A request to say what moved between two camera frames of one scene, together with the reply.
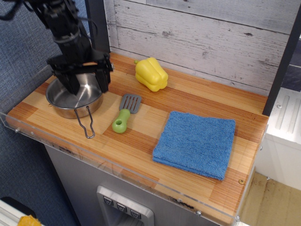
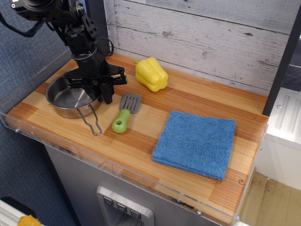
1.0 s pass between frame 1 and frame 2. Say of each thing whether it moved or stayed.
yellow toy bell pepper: stayed
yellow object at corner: stayed
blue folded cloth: stayed
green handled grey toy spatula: stayed
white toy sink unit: stayed
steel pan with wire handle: moved
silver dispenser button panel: stayed
